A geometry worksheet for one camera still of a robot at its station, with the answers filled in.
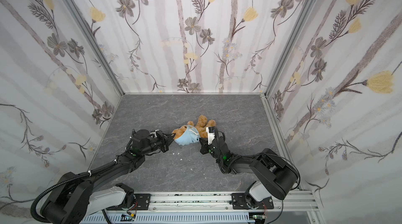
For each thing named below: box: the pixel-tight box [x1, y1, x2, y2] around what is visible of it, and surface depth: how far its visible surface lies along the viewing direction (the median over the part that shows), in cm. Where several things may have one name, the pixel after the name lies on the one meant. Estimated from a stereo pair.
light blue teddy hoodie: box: [174, 124, 201, 146], surface depth 81 cm
